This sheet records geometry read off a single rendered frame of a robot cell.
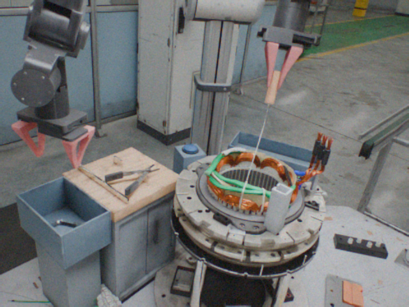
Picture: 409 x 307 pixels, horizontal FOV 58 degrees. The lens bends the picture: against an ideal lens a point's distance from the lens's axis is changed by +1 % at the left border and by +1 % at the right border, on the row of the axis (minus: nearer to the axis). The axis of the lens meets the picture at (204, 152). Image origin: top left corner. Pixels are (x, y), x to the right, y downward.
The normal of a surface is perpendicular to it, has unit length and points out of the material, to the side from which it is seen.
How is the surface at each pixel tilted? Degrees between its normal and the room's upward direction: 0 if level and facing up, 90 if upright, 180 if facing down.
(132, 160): 0
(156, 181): 0
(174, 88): 90
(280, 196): 90
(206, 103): 90
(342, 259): 0
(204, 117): 90
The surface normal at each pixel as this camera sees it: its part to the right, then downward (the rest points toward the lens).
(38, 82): 0.15, 0.51
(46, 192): 0.76, 0.39
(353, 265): 0.11, -0.87
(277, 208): -0.62, 0.33
